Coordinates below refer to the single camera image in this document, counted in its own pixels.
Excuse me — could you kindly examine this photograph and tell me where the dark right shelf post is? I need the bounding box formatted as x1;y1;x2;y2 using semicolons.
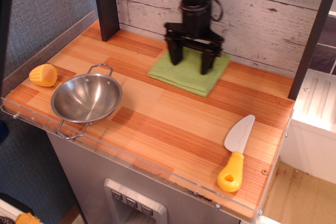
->
288;0;333;100

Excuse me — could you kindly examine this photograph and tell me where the toy knife yellow handle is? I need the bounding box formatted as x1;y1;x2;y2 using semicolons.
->
217;114;255;193

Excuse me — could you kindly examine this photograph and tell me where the white toy sink unit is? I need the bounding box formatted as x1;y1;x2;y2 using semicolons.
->
280;69;335;183

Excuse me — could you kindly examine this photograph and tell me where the dark shelf post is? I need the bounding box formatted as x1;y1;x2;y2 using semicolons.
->
288;0;333;100
96;0;120;41

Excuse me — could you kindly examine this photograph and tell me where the green towel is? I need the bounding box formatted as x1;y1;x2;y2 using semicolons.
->
148;48;230;97

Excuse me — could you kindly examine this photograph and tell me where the grey toy fridge cabinet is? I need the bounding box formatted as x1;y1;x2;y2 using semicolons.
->
47;133;240;223

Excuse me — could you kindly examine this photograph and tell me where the stainless steel bowl with handles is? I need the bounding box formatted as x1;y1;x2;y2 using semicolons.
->
51;63;122;140

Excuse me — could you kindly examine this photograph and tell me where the yellow object bottom left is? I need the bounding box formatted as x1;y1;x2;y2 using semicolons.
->
15;213;41;224

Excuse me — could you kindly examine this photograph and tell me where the dark left shelf post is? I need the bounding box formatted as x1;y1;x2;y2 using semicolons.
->
96;0;120;41

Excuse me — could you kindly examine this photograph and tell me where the yellow toy corn cob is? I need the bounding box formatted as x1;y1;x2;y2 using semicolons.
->
29;64;58;87

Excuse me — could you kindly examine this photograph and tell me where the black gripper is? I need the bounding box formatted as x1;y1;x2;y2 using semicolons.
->
164;5;224;75

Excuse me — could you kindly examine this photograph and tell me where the clear acrylic table edge guard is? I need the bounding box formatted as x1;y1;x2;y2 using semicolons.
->
2;99;281;223

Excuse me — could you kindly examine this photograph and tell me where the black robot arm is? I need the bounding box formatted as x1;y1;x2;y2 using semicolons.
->
165;0;224;75

